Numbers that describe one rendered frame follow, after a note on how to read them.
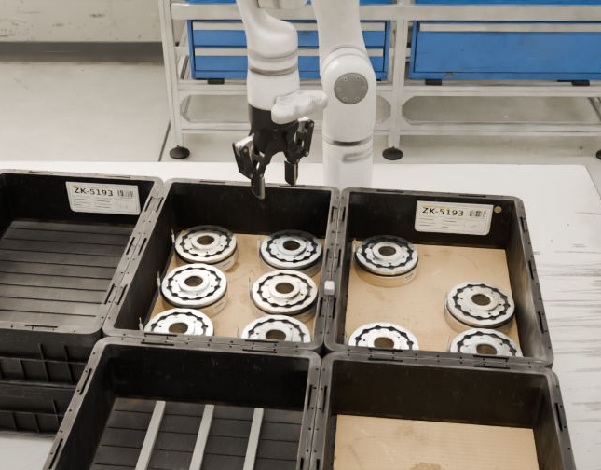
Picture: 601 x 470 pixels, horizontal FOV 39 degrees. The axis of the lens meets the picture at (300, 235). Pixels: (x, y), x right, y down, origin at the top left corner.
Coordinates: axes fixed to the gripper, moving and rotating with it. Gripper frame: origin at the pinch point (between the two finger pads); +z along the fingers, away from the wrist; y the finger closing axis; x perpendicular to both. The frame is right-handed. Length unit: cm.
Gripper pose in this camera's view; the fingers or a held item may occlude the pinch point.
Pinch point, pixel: (275, 181)
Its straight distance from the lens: 132.3
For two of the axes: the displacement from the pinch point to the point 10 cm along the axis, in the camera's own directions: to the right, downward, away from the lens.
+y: -7.8, 3.6, -5.1
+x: 6.3, 4.5, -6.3
